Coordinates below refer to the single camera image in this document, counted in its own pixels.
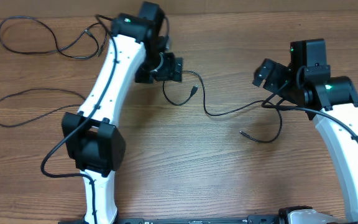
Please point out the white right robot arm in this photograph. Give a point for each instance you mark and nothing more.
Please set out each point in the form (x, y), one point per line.
(331, 103)

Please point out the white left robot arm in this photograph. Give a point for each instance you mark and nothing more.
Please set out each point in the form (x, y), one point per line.
(136, 53)

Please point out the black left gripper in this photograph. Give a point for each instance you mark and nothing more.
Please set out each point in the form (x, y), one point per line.
(169, 70)

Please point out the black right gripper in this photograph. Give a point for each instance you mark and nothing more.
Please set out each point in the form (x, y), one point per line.
(275, 73)

